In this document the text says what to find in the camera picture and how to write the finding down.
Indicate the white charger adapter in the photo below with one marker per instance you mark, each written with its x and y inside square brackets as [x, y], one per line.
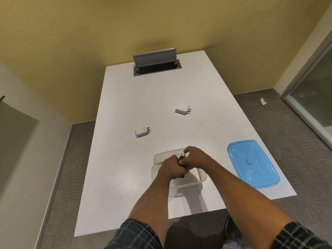
[181, 109]
[141, 132]

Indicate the plaid shirt sleeve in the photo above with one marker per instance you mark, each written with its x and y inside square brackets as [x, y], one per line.
[300, 237]
[134, 235]

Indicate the clear plastic container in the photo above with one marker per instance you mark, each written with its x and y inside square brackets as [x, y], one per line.
[193, 180]

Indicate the plaid left shirt sleeve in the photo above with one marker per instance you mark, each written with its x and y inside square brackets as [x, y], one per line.
[134, 235]

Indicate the black charger adapter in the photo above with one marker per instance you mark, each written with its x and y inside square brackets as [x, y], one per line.
[182, 161]

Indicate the plaid right shirt sleeve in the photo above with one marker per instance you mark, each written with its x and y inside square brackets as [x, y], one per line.
[300, 237]

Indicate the person's right hand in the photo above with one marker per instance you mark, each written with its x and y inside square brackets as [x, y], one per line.
[198, 158]

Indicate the blue plastic container lid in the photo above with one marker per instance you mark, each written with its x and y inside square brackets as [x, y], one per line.
[250, 164]

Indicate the person's left fingers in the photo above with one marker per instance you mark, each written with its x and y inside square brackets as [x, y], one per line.
[179, 169]

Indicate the person's dark trousers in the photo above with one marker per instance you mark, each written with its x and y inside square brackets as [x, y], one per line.
[194, 235]

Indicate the person's dark shoe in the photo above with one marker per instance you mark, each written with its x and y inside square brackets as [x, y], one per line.
[233, 229]

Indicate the person's left hand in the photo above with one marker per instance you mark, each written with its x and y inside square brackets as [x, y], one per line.
[167, 168]

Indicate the person's right forearm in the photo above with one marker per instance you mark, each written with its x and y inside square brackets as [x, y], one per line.
[246, 197]

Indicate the glass door with metal frame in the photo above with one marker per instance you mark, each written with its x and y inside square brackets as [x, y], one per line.
[311, 95]

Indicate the person's right fingers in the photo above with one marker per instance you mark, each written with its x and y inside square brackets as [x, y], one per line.
[188, 156]

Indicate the crumpled white paper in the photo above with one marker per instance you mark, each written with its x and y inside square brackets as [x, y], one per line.
[263, 101]

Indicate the person's left forearm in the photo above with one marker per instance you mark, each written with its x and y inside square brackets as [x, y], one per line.
[150, 202]

